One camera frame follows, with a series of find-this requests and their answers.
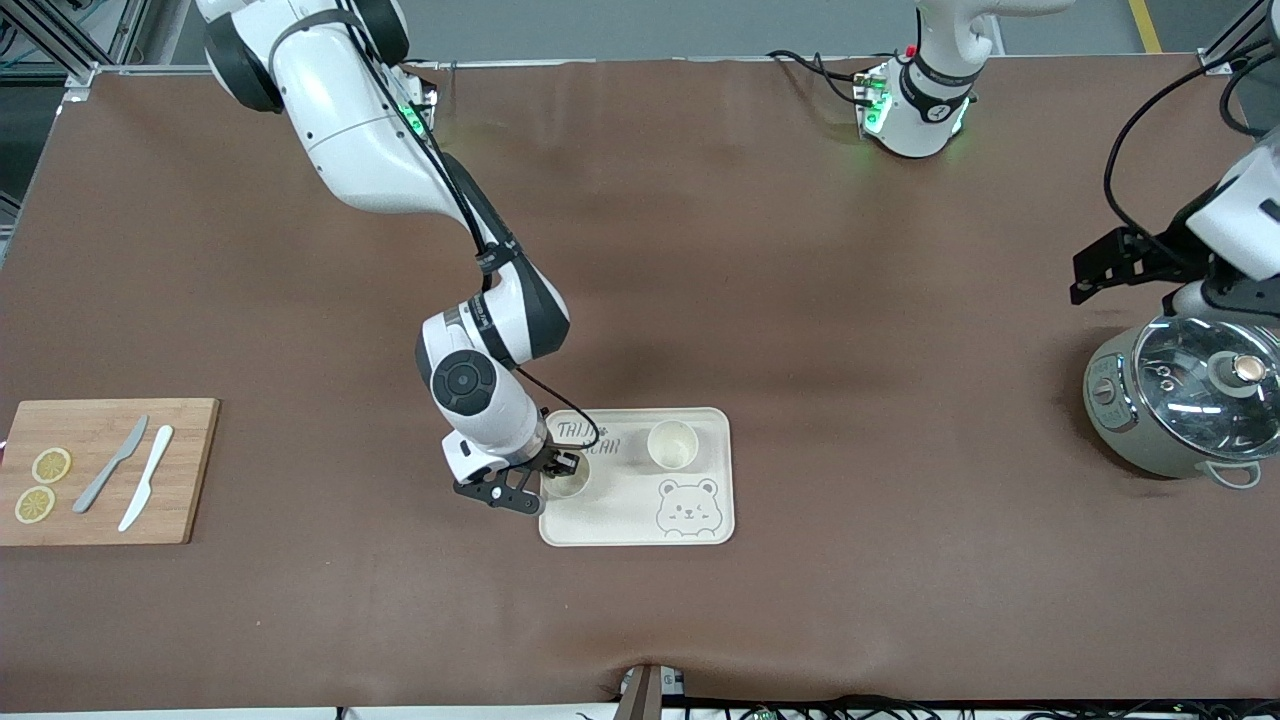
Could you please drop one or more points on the white plastic knife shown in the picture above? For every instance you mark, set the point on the white plastic knife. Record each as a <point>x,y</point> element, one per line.
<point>148,478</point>

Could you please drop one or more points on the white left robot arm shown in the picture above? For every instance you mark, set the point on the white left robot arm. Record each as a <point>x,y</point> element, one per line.
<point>920,110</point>

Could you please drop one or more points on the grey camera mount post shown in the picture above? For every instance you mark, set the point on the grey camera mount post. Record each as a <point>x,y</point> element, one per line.
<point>648,692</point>

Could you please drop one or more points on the cream bear print tray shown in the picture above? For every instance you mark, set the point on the cream bear print tray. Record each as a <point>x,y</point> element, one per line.
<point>640,510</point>

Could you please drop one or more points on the glass pot lid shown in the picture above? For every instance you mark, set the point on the glass pot lid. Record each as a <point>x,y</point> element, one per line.
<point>1180,400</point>

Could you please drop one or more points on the bamboo cutting board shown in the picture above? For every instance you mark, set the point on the bamboo cutting board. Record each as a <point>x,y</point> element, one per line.
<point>100,425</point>

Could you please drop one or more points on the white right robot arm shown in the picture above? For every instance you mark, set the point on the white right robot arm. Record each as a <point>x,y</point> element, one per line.
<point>350,130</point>

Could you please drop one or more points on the white IKEA cup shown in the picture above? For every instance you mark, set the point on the white IKEA cup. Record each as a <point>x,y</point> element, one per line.
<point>672,445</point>
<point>570,487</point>

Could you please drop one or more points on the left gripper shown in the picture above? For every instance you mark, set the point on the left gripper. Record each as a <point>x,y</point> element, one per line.
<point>1150,250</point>

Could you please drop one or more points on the grey-green cooking pot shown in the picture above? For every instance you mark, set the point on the grey-green cooking pot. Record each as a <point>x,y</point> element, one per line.
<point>1118,425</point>

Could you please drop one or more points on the yellow lemon slice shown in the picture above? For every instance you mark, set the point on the yellow lemon slice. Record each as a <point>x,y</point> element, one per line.
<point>52,465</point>
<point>35,504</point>

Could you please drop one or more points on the grey plastic knife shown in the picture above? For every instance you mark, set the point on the grey plastic knife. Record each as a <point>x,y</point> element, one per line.
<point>112,464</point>

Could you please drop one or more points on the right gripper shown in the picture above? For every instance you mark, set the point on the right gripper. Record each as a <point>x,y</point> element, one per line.
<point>549,461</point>

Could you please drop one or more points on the aluminium frame profile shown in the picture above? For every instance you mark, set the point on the aluminium frame profile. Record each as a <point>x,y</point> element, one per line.
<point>1235,35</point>
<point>70,45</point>

